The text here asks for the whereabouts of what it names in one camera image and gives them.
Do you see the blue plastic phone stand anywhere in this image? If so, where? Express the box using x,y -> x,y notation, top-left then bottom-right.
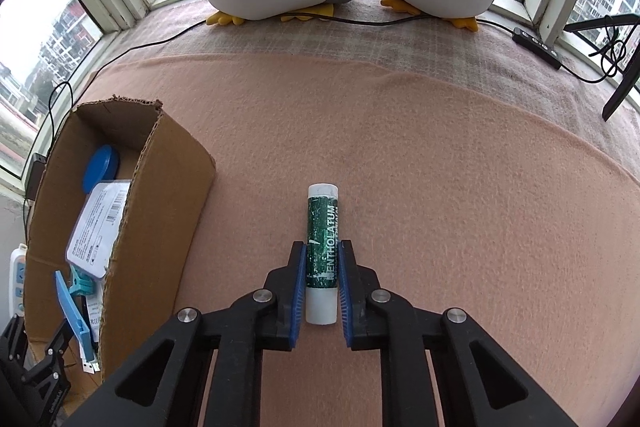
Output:
54,270 -> 96,364

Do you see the black power adapter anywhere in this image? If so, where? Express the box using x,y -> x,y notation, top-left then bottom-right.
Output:
25,154 -> 47,200

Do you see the blue round tape measure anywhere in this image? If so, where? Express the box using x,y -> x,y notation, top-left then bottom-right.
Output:
82,145 -> 120,194

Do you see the brown cardboard box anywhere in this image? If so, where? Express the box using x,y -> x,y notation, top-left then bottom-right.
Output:
24,94 -> 217,388

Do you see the green lip balm tube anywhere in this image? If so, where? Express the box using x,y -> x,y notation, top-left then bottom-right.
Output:
305,183 -> 343,325

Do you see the pink checked mat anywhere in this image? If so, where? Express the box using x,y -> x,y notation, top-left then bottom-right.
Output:
87,0 -> 640,168

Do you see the white plastic packaging box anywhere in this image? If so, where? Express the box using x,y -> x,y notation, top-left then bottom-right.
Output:
66,181 -> 133,280

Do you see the black ring light cable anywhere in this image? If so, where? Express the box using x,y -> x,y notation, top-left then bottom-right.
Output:
22,13 -> 632,228

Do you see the black tripod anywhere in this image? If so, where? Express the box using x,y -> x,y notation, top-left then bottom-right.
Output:
562,13 -> 640,122

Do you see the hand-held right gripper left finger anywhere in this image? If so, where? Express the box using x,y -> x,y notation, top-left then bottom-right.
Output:
62,242 -> 307,427

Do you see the teal clothespin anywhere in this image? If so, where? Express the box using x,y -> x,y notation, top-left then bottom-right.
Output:
69,267 -> 97,297

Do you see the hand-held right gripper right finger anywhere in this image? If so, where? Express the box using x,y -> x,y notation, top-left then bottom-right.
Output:
338,240 -> 581,427

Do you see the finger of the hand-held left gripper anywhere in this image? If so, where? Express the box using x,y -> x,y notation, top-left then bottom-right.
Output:
22,321 -> 69,383
0,314 -> 26,360

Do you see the black inline cable controller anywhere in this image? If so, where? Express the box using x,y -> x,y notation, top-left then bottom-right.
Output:
511,27 -> 562,68

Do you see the white power strip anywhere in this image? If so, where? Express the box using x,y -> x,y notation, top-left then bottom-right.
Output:
10,244 -> 29,313

